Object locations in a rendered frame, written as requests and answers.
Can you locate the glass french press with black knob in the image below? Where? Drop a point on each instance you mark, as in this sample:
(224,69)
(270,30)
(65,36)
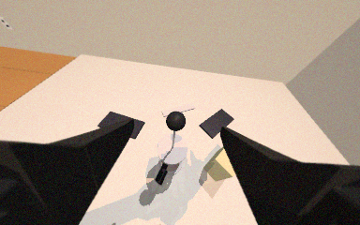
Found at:
(172,148)

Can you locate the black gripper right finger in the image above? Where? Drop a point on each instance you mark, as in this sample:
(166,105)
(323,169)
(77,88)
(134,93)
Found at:
(279,189)

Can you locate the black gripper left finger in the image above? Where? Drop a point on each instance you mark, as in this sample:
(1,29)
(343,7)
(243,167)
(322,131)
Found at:
(62,178)

